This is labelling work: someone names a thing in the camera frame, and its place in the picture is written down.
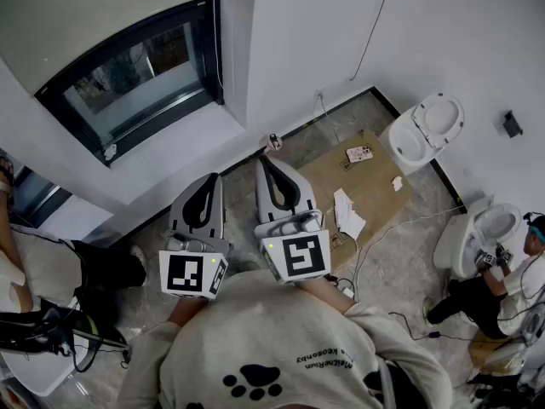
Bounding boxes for black framed window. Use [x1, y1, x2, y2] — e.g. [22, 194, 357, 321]
[33, 0, 226, 168]

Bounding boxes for black wall bracket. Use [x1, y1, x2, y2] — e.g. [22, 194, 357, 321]
[502, 109, 524, 139]

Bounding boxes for beige paw print sweatshirt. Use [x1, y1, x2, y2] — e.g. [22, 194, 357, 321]
[117, 268, 455, 409]

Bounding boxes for phone with patterned case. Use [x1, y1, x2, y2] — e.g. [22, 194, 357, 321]
[345, 142, 375, 164]

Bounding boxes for crumpled white paper sheets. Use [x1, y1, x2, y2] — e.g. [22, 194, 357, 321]
[333, 187, 367, 241]

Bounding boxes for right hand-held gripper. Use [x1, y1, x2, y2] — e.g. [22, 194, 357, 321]
[254, 155, 332, 285]

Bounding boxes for black cable with adapter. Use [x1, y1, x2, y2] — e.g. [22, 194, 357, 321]
[389, 311, 473, 343]

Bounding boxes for person's left forearm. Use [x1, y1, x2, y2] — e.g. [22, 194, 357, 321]
[168, 295, 206, 327]

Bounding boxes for person's right forearm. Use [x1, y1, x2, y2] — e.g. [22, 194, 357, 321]
[295, 277, 357, 314]

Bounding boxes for large cardboard box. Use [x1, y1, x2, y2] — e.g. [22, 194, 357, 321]
[296, 129, 415, 272]

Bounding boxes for black bag with grey strap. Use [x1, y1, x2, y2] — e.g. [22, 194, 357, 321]
[377, 358, 427, 409]

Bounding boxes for white roller blind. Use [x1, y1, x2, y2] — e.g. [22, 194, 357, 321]
[0, 0, 221, 97]

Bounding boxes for small dark window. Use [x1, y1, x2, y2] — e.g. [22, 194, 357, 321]
[8, 164, 73, 229]

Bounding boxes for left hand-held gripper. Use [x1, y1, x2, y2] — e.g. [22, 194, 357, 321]
[158, 172, 234, 301]

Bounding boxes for white floor cable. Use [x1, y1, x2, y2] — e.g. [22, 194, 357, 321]
[336, 205, 468, 302]

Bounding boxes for white toilet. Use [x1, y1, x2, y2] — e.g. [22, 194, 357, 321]
[377, 91, 466, 176]
[433, 193, 524, 280]

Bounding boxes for black equipment with cables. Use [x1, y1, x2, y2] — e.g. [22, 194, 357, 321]
[0, 302, 131, 372]

